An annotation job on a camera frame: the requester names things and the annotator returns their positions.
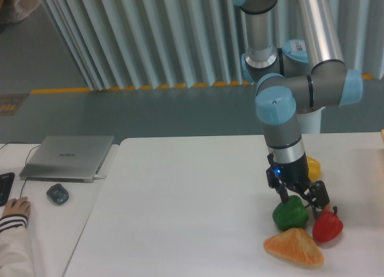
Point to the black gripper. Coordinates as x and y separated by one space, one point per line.
294 177

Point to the orange triangular bread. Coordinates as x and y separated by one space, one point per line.
295 245

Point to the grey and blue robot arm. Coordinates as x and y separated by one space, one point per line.
281 92

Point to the white striped sleeve forearm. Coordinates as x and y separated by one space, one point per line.
16 250

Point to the wooden basket edge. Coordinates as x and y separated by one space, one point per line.
382 136

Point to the person's hand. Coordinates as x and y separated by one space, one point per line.
17 210

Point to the green bell pepper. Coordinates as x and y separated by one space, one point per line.
292 214

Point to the yellow bell pepper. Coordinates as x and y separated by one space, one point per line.
314 169

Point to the red bell pepper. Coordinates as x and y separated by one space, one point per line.
327 226

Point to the white folding partition screen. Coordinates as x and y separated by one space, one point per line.
171 42

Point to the dark grey small device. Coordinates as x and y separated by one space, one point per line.
58 194

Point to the silver closed laptop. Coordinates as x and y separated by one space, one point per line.
68 158

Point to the black keyboard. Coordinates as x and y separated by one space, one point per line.
6 183

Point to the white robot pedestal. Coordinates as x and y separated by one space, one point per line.
310 120

